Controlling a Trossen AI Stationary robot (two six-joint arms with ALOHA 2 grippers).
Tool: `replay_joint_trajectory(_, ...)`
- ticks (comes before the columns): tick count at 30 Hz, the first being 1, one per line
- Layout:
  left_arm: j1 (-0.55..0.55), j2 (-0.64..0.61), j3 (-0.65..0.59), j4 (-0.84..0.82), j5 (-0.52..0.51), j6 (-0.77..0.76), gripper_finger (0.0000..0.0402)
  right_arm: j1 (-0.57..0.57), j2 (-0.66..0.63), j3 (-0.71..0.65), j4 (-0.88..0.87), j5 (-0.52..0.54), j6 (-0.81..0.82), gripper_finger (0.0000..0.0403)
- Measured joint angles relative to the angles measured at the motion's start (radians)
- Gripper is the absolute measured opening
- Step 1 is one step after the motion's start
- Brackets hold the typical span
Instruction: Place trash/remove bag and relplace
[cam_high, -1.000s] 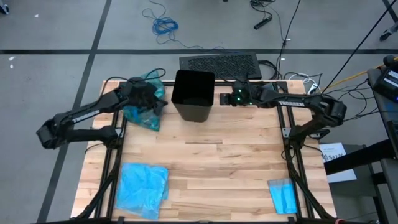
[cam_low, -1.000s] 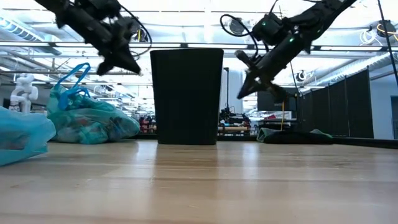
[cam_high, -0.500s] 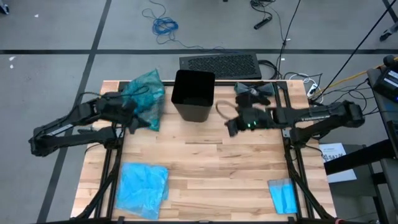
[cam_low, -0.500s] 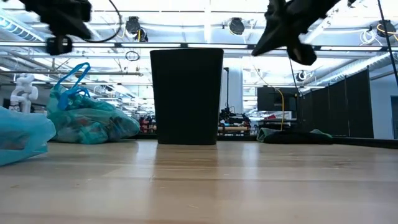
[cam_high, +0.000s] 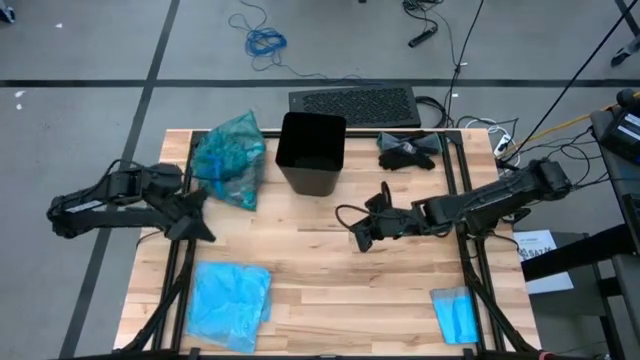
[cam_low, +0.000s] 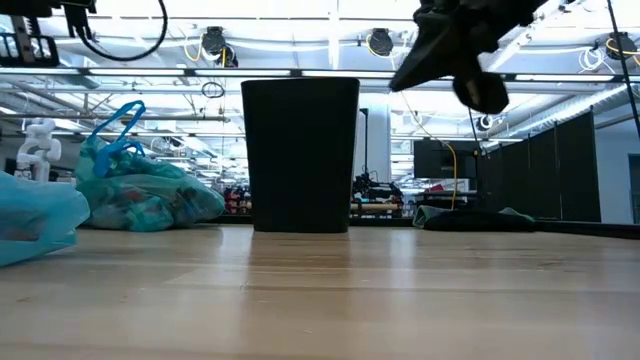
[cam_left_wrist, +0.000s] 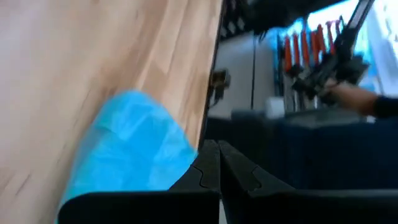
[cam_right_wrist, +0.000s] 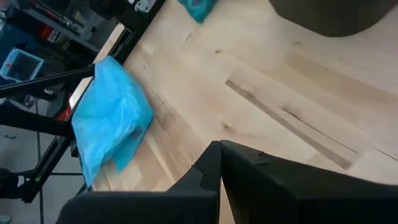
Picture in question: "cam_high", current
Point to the large flat blue bag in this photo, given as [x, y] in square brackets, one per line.
[220, 310]

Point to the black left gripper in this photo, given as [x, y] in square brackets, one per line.
[177, 207]

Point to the black glove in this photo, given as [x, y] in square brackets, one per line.
[405, 161]

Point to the white printed paper sign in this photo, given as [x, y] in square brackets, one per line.
[540, 260]

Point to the black electronic device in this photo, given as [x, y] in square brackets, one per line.
[622, 135]

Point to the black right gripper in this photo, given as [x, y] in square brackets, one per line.
[397, 222]

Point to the black equipment cart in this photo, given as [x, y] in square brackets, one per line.
[620, 210]

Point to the teal plastic bin liner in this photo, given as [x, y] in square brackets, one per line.
[230, 160]

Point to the black plastic trash bin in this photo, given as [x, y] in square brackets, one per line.
[310, 155]

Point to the black perforated metal panel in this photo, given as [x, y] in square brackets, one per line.
[370, 105]

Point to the black chair base leg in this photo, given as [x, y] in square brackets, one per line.
[625, 52]

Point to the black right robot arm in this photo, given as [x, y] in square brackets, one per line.
[500, 197]

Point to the dark grey cloth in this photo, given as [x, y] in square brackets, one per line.
[410, 141]

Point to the white power strip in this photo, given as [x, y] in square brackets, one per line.
[502, 145]

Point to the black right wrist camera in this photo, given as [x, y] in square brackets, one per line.
[380, 202]

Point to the small blue bag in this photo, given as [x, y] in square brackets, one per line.
[455, 315]

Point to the dark blue floor object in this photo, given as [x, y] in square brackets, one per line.
[6, 15]

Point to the black power strip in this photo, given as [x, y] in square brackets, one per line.
[422, 36]

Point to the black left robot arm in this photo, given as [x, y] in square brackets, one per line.
[100, 210]

